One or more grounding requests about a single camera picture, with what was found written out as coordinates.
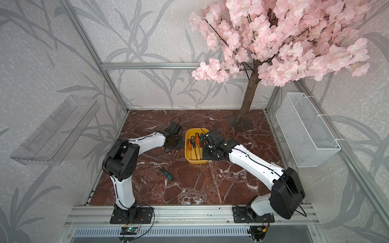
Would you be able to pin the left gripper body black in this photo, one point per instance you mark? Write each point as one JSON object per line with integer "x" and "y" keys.
{"x": 177, "y": 143}

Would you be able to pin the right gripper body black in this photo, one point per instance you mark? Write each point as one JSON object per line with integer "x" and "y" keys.
{"x": 208, "y": 153}

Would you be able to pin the black yellow dotted screwdriver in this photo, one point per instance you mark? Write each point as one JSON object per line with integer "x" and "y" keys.
{"x": 193, "y": 144}

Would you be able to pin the large orange black screwdriver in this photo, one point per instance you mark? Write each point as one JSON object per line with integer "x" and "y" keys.
{"x": 197, "y": 138}

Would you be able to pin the green black screwdriver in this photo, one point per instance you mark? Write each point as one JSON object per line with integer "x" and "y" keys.
{"x": 202, "y": 140}
{"x": 166, "y": 173}

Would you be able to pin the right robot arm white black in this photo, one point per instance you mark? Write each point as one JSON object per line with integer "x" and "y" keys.
{"x": 286, "y": 190}

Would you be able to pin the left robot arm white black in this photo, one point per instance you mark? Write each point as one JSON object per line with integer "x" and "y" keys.
{"x": 121, "y": 161}

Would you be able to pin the yellow plastic storage box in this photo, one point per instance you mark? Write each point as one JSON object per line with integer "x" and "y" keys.
{"x": 189, "y": 133}

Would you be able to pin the left green circuit board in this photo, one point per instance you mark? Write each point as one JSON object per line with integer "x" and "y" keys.
{"x": 129, "y": 231}

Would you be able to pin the pink artificial blossom tree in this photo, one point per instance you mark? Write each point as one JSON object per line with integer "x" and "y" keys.
{"x": 278, "y": 42}

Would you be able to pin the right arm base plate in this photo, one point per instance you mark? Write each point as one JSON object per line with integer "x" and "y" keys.
{"x": 243, "y": 214}

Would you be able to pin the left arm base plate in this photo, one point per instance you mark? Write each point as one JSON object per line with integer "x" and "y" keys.
{"x": 139, "y": 215}

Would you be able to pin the white wire mesh basket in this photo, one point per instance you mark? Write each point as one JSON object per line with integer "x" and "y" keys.
{"x": 309, "y": 139}

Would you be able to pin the aluminium front rail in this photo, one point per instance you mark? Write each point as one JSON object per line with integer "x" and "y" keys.
{"x": 180, "y": 215}

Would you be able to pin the clear acrylic wall shelf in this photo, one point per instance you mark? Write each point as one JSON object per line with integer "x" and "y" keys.
{"x": 49, "y": 144}

